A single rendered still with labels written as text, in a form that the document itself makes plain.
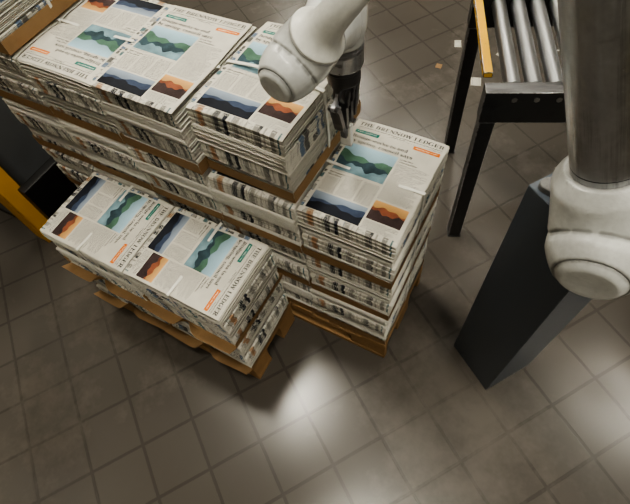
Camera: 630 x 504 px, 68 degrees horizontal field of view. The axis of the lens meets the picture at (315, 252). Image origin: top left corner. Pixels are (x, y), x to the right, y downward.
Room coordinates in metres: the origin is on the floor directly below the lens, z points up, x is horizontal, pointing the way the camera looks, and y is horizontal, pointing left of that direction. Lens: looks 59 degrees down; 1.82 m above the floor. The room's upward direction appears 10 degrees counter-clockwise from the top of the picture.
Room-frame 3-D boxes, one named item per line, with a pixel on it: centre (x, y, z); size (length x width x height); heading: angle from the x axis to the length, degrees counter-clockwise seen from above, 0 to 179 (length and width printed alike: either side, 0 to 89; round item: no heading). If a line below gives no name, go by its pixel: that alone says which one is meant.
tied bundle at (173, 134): (1.15, 0.27, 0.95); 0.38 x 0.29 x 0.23; 142
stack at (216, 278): (0.91, 0.52, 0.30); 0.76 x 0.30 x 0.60; 53
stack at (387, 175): (1.07, 0.16, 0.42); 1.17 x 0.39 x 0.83; 53
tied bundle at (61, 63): (1.32, 0.50, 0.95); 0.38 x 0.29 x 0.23; 143
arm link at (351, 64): (0.85, -0.13, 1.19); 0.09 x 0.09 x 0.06
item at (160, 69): (1.14, 0.28, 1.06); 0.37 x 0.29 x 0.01; 142
